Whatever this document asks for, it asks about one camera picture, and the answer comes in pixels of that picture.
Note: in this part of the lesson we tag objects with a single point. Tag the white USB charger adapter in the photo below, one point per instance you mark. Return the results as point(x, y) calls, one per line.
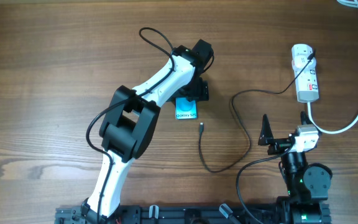
point(303, 61)

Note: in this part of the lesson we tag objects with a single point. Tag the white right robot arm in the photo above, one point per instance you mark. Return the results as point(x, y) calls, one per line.
point(307, 184)

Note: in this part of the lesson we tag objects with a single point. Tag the white power strip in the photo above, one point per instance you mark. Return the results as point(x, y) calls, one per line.
point(306, 82)

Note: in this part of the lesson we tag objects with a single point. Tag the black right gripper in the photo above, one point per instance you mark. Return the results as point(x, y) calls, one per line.
point(266, 138)

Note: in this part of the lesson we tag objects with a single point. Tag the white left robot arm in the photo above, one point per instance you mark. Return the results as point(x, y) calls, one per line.
point(130, 120)

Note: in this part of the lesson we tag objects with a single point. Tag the blue-screen Galaxy smartphone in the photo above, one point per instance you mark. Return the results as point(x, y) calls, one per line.
point(185, 109)

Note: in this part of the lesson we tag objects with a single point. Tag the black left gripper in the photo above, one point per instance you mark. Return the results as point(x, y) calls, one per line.
point(200, 93)

